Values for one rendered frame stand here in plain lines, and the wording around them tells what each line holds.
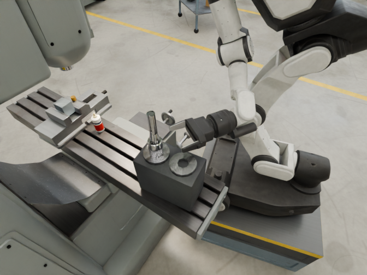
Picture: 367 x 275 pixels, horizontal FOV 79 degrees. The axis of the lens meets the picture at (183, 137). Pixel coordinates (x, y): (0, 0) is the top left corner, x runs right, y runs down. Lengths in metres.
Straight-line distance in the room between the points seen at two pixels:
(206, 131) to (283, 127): 1.89
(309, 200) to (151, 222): 0.97
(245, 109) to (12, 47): 0.66
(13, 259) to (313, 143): 2.38
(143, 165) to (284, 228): 0.99
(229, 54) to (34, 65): 0.63
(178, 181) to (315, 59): 0.59
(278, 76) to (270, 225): 0.88
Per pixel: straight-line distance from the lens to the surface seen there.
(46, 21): 0.72
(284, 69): 0.90
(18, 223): 0.83
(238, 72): 0.89
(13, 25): 0.67
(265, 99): 1.02
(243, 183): 1.35
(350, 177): 2.47
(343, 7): 0.90
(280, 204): 1.35
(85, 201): 1.09
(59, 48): 0.75
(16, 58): 0.68
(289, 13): 0.81
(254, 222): 1.45
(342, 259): 2.05
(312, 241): 1.53
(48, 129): 1.17
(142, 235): 1.60
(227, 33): 0.92
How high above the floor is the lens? 1.70
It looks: 49 degrees down
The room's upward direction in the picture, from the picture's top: straight up
